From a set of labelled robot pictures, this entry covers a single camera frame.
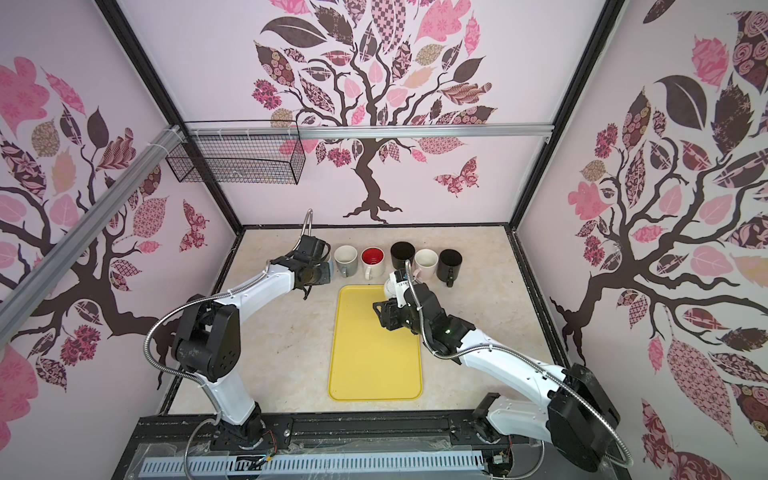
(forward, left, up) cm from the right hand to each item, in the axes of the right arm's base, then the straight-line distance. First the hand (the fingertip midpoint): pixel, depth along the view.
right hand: (381, 300), depth 78 cm
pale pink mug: (+23, -15, -13) cm, 30 cm away
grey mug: (+20, +12, -8) cm, 25 cm away
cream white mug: (+24, +4, -13) cm, 28 cm away
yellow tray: (-10, +5, -17) cm, 21 cm away
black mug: (+18, -22, -10) cm, 30 cm away
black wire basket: (+46, +46, +17) cm, 68 cm away
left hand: (+15, +20, -9) cm, 26 cm away
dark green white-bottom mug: (+24, -6, -9) cm, 27 cm away
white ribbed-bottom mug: (+4, -2, 0) cm, 5 cm away
